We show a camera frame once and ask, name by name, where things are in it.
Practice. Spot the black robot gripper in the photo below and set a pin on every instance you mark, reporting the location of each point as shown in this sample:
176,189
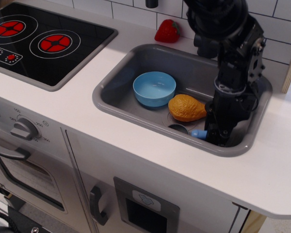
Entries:
227,108

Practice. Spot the grey spoon with blue handle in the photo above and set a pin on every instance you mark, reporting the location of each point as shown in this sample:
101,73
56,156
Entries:
200,134

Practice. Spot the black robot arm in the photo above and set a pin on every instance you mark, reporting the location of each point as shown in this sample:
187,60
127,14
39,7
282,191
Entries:
240,42

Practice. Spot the light blue plastic bowl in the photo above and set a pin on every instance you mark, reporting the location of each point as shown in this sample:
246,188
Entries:
154,89

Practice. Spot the grey plastic sink basin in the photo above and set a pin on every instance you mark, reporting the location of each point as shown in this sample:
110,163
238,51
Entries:
194,76

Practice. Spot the orange toy chicken drumstick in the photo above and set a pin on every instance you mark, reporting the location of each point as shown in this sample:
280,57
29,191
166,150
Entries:
185,108

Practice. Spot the dark grey toy faucet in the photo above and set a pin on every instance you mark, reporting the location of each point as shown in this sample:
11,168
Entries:
206,47

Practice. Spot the white cabinet door with dispenser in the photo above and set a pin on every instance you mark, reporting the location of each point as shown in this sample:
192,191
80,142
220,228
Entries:
139,196

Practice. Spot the red toy strawberry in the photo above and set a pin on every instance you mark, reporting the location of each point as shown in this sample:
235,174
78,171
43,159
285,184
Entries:
168,32

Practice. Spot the toy oven door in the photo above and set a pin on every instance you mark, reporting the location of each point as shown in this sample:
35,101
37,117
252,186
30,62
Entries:
45,180

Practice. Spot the black toy stove top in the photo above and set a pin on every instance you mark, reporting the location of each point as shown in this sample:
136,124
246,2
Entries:
46,49

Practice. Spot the grey oven dial knob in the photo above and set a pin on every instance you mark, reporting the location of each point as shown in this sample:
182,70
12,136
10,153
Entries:
24,129

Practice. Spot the grey cabinet door handle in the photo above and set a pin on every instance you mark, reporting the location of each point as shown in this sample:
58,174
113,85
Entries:
98,216

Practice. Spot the grey oven door handle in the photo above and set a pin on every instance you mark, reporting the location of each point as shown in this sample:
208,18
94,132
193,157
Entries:
17,154

